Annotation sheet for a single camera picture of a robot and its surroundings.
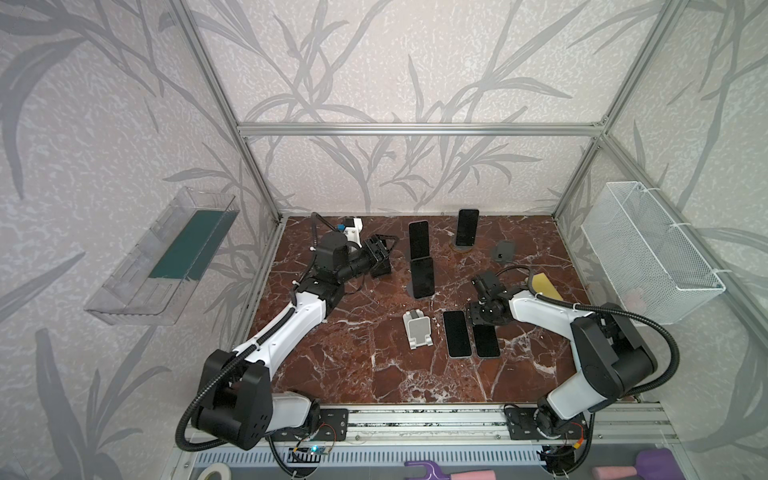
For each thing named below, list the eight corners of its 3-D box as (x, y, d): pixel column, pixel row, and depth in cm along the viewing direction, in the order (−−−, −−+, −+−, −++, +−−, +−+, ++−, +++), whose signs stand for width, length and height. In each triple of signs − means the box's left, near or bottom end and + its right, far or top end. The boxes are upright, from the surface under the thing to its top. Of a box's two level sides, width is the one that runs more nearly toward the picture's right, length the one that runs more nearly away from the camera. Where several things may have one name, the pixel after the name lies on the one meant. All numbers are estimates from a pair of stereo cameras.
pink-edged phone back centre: (408, 264, 108) (409, 235, 96) (408, 249, 113) (409, 220, 100) (426, 264, 108) (429, 235, 96) (425, 249, 113) (428, 220, 100)
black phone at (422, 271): (411, 299, 99) (412, 274, 88) (410, 283, 103) (411, 258, 92) (432, 299, 99) (436, 274, 88) (431, 283, 103) (435, 258, 92)
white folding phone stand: (411, 350, 88) (411, 340, 82) (402, 317, 95) (401, 306, 89) (432, 344, 89) (434, 334, 83) (422, 312, 96) (423, 301, 90)
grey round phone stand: (492, 264, 108) (495, 257, 105) (488, 247, 113) (491, 240, 110) (515, 264, 108) (518, 257, 105) (510, 247, 113) (513, 240, 110)
